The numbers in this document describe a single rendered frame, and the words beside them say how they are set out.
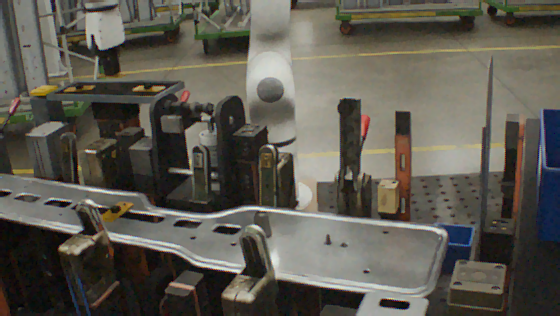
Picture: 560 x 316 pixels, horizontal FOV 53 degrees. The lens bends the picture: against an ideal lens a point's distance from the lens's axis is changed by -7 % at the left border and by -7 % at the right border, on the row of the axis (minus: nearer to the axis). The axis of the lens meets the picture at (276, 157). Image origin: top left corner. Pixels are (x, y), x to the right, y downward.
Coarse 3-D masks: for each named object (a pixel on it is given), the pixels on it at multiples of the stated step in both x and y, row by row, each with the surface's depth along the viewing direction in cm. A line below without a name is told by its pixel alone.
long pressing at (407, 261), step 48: (48, 192) 136; (96, 192) 134; (144, 240) 112; (192, 240) 110; (288, 240) 107; (336, 240) 106; (384, 240) 104; (432, 240) 103; (336, 288) 94; (384, 288) 92; (432, 288) 90
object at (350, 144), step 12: (348, 108) 108; (360, 108) 111; (348, 120) 112; (360, 120) 112; (348, 132) 113; (360, 132) 112; (348, 144) 113; (360, 144) 113; (348, 156) 114; (360, 156) 114; (360, 168) 114
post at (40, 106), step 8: (40, 96) 164; (32, 104) 164; (40, 104) 163; (48, 104) 163; (56, 104) 166; (40, 112) 164; (48, 112) 163; (56, 112) 166; (64, 112) 169; (40, 120) 165; (48, 120) 164; (56, 120) 166; (64, 120) 169
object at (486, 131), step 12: (492, 60) 85; (492, 72) 85; (492, 84) 87; (480, 168) 82; (480, 180) 82; (480, 192) 83; (480, 204) 84; (480, 216) 85; (480, 228) 85; (480, 240) 88
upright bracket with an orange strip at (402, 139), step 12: (396, 120) 107; (408, 120) 106; (396, 132) 108; (408, 132) 107; (396, 144) 109; (408, 144) 108; (396, 156) 110; (408, 156) 109; (396, 168) 111; (408, 168) 110; (396, 180) 112; (408, 180) 111; (408, 192) 112; (408, 204) 113; (408, 216) 114
